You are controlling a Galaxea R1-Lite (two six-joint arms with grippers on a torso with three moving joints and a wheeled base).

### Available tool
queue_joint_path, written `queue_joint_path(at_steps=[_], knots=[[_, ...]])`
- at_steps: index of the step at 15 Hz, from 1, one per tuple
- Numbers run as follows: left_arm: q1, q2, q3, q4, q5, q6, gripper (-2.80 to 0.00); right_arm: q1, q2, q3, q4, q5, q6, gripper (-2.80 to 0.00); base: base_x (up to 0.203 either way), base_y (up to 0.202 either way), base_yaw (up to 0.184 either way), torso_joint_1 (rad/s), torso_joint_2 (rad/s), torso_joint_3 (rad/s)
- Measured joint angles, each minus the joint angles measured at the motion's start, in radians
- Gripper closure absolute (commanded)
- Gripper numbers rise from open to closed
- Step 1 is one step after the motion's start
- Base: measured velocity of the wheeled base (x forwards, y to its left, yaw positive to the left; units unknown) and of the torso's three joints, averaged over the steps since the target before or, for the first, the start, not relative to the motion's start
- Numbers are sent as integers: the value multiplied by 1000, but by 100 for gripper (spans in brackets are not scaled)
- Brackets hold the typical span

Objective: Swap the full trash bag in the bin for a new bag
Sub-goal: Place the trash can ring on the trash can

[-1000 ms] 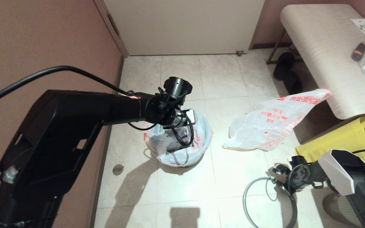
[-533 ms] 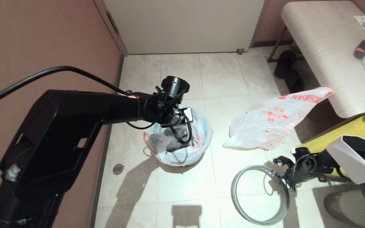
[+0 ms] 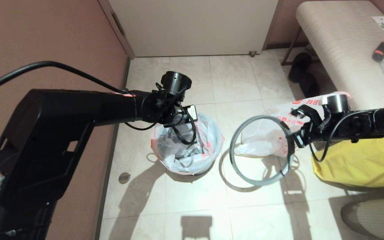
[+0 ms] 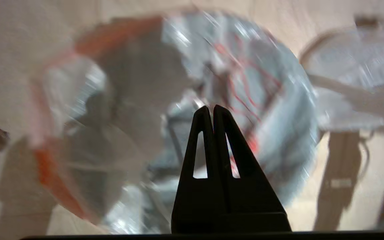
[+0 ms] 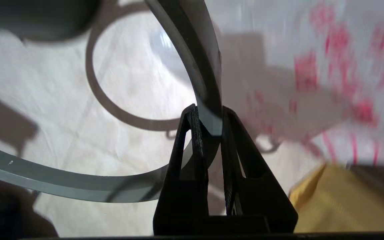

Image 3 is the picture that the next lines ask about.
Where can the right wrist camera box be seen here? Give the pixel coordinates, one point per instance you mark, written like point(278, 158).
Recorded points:
point(301, 112)

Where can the grey ribbed round stool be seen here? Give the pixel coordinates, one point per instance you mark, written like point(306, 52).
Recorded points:
point(378, 220)

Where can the light wood bench metal legs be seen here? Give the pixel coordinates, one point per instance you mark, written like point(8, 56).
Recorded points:
point(338, 50)

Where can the black round trash bin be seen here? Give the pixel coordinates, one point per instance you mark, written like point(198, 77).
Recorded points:
point(192, 171)

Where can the black slipper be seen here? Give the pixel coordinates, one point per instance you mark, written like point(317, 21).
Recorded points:
point(298, 66)
point(310, 87)

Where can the white and red plastic bag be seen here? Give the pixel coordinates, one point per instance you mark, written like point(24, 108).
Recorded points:
point(208, 156)

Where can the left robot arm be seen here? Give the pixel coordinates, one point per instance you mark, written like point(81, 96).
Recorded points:
point(62, 133)

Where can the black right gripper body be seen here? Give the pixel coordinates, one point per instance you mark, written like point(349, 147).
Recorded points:
point(308, 133)

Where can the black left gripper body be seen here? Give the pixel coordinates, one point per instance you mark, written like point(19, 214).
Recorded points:
point(182, 116)

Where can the brown door frame post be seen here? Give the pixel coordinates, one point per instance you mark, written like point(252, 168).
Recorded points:
point(117, 28)
point(272, 26)

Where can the round grey floor disc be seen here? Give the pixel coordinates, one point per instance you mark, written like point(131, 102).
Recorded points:
point(124, 178)

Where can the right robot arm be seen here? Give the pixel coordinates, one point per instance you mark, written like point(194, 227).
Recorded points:
point(372, 123)

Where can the yellow fabric bag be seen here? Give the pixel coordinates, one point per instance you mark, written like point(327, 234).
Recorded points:
point(355, 163)

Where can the small metal door stop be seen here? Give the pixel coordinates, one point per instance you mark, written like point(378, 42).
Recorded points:
point(252, 53)

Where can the spare white red plastic bag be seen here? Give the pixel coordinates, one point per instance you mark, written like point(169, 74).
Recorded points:
point(265, 140)

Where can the pale door panel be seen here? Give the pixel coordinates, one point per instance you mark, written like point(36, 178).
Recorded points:
point(195, 26)

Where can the black and red marker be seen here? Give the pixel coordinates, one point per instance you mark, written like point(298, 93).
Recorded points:
point(380, 51)

